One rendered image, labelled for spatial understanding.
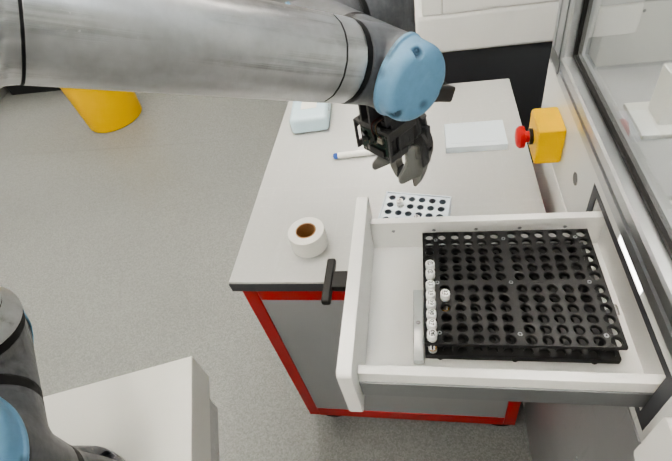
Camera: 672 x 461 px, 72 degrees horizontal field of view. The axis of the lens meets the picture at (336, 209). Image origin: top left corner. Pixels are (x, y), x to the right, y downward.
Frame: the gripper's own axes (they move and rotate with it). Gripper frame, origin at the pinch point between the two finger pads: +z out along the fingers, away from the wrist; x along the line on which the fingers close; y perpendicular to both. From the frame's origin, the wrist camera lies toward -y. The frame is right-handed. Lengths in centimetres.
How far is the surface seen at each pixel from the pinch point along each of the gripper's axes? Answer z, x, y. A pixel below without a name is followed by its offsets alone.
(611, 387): 1.6, 39.4, 12.7
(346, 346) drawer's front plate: -3.1, 16.3, 30.0
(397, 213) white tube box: 11.2, -2.9, 1.0
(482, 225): 1.5, 15.4, 1.5
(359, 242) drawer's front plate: -3.1, 6.3, 17.8
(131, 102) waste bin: 79, -243, -15
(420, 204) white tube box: 10.3, -0.5, -2.8
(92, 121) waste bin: 80, -247, 10
